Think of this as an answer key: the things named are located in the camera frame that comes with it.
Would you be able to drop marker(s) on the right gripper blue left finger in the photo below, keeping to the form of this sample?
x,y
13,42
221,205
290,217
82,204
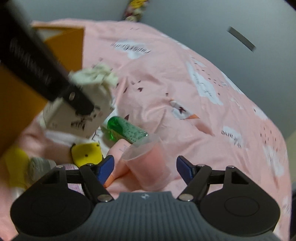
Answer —
x,y
104,169

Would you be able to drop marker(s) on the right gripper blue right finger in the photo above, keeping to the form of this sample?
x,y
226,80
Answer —
x,y
185,169

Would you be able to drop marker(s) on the green dotted bottle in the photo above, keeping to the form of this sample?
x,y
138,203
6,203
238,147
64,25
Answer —
x,y
120,128

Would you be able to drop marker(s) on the white cloth tea pouch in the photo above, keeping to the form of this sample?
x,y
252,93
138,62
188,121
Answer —
x,y
87,104

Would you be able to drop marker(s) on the pink tube bottle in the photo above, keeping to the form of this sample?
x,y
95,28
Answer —
x,y
120,171

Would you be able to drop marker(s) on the yellow round case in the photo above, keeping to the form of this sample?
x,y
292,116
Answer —
x,y
86,153

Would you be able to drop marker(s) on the pink rectangular tin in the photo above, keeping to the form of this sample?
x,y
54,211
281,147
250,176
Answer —
x,y
73,179

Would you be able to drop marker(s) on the clear plastic cup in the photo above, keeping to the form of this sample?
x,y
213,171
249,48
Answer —
x,y
147,160

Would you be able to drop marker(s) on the orange cardboard box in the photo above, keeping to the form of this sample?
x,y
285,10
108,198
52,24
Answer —
x,y
20,104

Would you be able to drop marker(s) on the pink patterned bed cover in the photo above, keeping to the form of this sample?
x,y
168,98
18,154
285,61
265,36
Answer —
x,y
241,190

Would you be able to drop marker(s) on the plush toy column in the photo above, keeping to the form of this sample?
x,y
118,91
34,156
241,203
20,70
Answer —
x,y
135,10

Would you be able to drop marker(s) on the grey wall vent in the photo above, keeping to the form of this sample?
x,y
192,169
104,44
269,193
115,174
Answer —
x,y
241,38

